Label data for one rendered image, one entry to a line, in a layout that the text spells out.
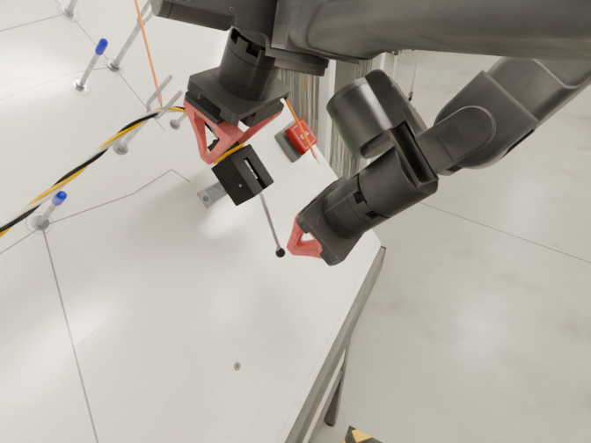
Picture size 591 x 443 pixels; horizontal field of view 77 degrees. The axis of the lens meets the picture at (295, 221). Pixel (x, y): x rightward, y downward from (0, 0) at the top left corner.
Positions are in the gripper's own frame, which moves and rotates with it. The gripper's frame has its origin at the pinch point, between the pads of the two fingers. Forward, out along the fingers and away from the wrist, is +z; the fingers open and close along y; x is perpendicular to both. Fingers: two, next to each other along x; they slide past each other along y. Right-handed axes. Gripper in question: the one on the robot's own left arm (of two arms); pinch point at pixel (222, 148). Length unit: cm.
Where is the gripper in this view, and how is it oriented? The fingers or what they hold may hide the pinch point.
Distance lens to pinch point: 46.6
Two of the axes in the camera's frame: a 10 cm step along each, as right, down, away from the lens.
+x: 7.7, 6.3, -1.0
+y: -5.0, 5.0, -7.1
